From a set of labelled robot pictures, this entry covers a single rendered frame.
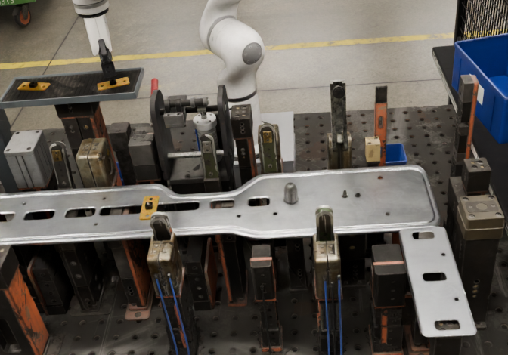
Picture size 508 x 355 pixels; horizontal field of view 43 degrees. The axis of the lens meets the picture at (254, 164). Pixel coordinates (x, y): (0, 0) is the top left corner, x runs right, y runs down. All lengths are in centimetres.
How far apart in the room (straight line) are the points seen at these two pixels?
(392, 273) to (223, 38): 83
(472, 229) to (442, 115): 100
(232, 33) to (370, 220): 68
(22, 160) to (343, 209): 81
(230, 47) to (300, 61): 241
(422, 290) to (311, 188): 39
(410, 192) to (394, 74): 251
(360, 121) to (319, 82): 165
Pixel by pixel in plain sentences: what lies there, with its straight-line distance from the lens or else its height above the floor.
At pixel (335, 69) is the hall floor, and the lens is 408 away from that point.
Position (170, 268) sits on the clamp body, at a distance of 139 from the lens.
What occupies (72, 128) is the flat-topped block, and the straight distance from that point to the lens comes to 185.
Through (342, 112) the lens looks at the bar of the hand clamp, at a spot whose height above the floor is 114.
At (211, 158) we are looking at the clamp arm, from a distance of 162.
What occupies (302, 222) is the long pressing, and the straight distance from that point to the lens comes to 147.
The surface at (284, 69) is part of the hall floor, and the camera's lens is 413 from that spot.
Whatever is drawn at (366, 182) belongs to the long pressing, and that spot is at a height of 100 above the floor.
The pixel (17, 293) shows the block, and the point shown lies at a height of 93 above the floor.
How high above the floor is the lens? 199
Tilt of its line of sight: 37 degrees down
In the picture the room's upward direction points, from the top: 7 degrees counter-clockwise
